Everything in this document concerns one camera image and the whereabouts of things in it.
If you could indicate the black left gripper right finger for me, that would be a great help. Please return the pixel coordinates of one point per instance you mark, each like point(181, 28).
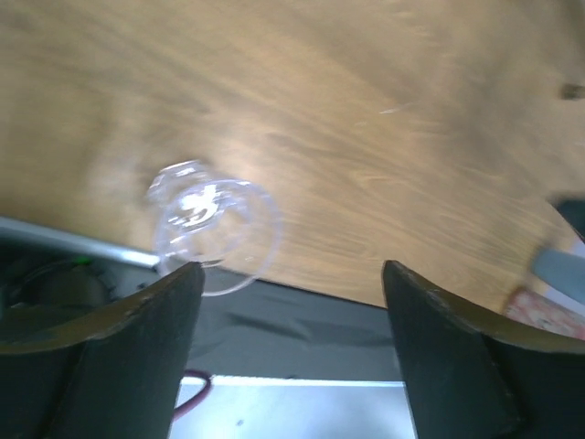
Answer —
point(472, 373)

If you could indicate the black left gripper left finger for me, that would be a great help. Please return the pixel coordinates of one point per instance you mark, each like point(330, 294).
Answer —
point(110, 372)

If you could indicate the clear plastic cup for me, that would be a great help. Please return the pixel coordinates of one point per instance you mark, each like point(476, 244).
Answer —
point(230, 226)

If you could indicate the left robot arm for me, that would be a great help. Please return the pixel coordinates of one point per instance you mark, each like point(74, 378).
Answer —
point(69, 286)

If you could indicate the stainless steel dish rack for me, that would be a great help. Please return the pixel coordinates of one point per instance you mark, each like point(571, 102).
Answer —
point(572, 92)

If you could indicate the pink glass mug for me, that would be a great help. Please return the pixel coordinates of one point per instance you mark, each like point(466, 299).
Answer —
point(533, 309)

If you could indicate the black base mat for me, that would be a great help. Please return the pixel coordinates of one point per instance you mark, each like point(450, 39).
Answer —
point(272, 330)

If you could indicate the light blue cup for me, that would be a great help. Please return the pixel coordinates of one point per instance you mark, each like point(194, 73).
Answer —
point(562, 271)

